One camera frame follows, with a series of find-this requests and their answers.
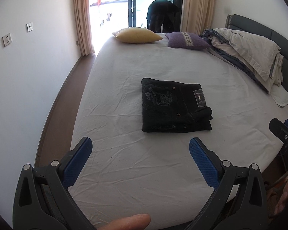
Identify right beige curtain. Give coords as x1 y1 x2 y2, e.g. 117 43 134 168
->
180 0 215 35

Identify purple patterned pillow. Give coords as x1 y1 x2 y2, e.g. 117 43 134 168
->
165 32 210 50

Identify left hand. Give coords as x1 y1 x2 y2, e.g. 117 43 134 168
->
98 214 151 230

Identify beige curtain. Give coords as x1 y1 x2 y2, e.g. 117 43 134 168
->
73 0 94 56
180 0 215 35

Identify beige grey folded duvet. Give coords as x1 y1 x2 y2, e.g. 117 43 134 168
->
202 28 284 94

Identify dark grey headboard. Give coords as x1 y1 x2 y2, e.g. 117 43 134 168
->
225 15 288 92

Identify white wall socket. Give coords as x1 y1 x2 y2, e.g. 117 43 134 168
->
2 33 12 47

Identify white bed sheet mattress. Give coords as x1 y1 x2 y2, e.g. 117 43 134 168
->
70 37 288 229

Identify left beige curtain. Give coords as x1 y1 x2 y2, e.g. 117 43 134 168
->
73 0 94 56

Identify right hand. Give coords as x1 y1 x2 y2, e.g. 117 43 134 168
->
274 176 288 215

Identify white flat pillow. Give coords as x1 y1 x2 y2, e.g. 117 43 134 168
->
270 84 288 108

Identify black denim pants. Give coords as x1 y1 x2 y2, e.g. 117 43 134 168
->
141 78 213 133

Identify yellow pillow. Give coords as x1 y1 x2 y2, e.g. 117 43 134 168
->
112 27 163 44

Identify black garment on rack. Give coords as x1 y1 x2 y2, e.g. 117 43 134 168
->
146 0 181 33

